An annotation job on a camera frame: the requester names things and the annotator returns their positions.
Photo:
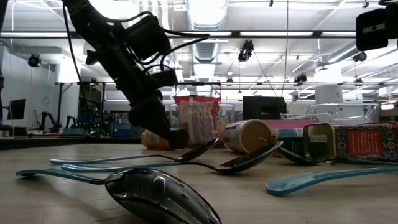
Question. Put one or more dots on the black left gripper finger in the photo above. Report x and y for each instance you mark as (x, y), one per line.
(149, 118)

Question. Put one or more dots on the red snack bag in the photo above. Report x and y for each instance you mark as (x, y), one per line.
(196, 124)

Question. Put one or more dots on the spice jar gold lid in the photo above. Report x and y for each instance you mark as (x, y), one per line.
(248, 137)

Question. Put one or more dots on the red patterned tin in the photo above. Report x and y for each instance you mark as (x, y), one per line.
(367, 143)

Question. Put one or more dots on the green pepper tin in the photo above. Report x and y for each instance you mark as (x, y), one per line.
(292, 146)

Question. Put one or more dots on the background black robot arm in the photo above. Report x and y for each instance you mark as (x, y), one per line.
(70, 121)
(49, 119)

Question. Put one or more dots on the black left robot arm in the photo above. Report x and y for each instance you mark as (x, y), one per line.
(84, 18)

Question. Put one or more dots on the black ceiling spotlight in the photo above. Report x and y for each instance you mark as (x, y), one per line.
(245, 51)
(360, 56)
(34, 60)
(300, 78)

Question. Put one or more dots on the black shelving unit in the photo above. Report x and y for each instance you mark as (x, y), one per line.
(90, 102)

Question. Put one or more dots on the white column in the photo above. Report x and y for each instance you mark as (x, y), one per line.
(329, 95)

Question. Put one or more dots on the teal storage case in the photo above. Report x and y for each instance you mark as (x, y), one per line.
(73, 132)

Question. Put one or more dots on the clear plastic bin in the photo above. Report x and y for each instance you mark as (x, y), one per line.
(228, 110)
(342, 113)

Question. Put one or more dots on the black overhead crossbar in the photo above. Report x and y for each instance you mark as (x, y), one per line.
(273, 34)

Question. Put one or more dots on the black monitor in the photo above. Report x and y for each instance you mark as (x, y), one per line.
(17, 109)

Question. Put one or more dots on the pink plastic bin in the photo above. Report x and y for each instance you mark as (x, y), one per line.
(292, 124)

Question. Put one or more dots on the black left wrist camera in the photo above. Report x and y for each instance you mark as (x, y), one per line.
(149, 37)

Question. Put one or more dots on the silver ventilation duct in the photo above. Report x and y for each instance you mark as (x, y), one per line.
(206, 14)

